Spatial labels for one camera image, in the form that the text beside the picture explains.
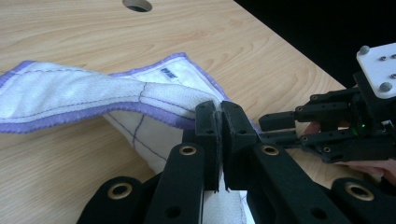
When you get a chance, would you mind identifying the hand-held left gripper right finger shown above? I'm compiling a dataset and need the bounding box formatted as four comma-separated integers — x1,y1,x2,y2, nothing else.
220,100,353,224

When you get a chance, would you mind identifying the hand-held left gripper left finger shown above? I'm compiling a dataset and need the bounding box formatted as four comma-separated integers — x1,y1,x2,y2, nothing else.
143,100,222,224

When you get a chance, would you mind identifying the white cloth with purple edge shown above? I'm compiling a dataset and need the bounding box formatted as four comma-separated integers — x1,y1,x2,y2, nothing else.
0,51,263,224

